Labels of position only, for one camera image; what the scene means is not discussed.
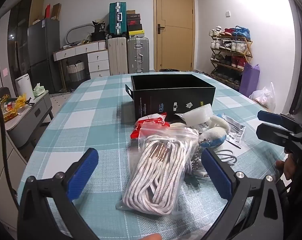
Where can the green tissue pack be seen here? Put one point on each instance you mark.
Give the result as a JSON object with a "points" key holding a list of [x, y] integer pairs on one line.
{"points": [[39, 90]]}

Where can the grey refrigerator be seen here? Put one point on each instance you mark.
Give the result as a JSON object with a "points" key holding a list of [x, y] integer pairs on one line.
{"points": [[43, 55]]}

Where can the black cardboard box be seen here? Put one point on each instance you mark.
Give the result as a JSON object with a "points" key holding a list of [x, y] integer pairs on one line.
{"points": [[165, 97]]}

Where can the silver suitcase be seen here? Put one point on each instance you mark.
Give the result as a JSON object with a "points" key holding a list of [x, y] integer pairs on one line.
{"points": [[138, 55]]}

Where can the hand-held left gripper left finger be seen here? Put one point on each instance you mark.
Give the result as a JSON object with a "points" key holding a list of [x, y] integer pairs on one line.
{"points": [[82, 172]]}

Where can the red white packet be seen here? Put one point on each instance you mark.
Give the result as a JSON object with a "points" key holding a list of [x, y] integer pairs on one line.
{"points": [[146, 123]]}

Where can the rows of shoes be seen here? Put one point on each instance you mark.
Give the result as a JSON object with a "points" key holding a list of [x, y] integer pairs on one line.
{"points": [[228, 46]]}

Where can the white bin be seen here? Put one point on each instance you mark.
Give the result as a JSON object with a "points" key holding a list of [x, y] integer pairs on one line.
{"points": [[23, 86]]}

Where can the beige suitcase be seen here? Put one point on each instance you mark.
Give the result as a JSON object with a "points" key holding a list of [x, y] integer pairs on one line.
{"points": [[117, 57]]}

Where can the purple paper bag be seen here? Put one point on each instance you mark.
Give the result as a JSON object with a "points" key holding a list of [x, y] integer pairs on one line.
{"points": [[249, 80]]}

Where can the grey white laundry basket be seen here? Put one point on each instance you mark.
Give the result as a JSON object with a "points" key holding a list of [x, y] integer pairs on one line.
{"points": [[75, 72]]}

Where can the person's left hand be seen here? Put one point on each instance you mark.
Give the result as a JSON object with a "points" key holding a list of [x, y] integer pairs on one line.
{"points": [[147, 237]]}

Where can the dark glass cabinet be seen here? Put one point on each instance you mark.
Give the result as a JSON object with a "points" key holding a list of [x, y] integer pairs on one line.
{"points": [[18, 42]]}

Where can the teal checked tablecloth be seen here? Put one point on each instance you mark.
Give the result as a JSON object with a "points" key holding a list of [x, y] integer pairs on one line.
{"points": [[91, 120]]}

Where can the striped white shoelaces bag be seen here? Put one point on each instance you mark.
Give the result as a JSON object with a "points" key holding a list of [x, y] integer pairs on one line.
{"points": [[156, 175]]}

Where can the white printed packet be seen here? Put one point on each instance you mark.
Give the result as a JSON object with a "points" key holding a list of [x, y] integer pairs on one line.
{"points": [[234, 130]]}

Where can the white foam bag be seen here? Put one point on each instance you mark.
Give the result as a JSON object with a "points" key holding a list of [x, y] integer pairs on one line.
{"points": [[198, 116]]}

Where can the wooden shoe rack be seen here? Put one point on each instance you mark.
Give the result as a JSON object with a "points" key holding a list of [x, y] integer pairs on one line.
{"points": [[248, 50]]}

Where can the black yellow shoe box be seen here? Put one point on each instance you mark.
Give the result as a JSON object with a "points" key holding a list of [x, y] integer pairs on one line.
{"points": [[135, 34]]}

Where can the grey side table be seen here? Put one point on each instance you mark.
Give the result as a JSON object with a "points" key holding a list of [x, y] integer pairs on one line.
{"points": [[28, 120]]}

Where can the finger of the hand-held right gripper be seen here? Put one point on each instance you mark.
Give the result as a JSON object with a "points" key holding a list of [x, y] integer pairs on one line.
{"points": [[270, 133], [268, 116]]}

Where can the white plastic bag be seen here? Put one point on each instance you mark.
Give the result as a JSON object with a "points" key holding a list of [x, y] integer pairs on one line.
{"points": [[264, 97]]}

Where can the flat cardboard sheet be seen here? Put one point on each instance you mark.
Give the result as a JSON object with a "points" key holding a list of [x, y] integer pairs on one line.
{"points": [[36, 7]]}

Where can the person's right hand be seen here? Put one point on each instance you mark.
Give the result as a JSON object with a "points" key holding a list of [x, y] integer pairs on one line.
{"points": [[287, 170]]}

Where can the plain black shoe box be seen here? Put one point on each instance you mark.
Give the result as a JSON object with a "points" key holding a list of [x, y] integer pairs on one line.
{"points": [[135, 28]]}

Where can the yellow wooden door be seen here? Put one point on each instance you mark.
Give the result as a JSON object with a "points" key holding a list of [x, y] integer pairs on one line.
{"points": [[175, 17]]}

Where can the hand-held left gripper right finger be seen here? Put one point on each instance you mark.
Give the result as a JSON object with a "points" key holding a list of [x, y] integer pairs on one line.
{"points": [[217, 172]]}

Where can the brown shoe box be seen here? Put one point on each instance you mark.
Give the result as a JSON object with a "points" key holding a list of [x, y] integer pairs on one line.
{"points": [[131, 12]]}

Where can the black red shoe box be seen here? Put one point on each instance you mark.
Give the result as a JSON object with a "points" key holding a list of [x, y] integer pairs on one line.
{"points": [[133, 20]]}

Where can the white blue plush toy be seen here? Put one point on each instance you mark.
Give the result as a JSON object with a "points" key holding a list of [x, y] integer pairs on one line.
{"points": [[215, 132]]}

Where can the small brown cardboard box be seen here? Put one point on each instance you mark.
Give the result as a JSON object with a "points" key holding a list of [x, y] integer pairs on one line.
{"points": [[56, 11]]}

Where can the yellow snack bags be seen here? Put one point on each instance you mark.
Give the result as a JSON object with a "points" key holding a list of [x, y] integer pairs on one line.
{"points": [[13, 107]]}

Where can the pink wall note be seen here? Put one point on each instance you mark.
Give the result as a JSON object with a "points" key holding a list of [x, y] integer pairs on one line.
{"points": [[5, 71]]}

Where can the teal suitcase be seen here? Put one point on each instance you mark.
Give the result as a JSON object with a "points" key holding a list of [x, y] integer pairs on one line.
{"points": [[114, 17]]}

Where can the oval grey frame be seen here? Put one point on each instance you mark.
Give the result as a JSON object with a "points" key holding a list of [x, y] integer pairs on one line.
{"points": [[76, 27]]}

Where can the black paper bag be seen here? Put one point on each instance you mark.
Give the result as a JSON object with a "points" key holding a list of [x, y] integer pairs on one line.
{"points": [[99, 31]]}

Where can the white drawer desk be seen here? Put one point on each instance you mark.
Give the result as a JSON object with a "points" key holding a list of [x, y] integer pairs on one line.
{"points": [[98, 60]]}

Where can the red paper bag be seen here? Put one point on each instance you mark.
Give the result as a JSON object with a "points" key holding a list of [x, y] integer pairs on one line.
{"points": [[48, 11]]}

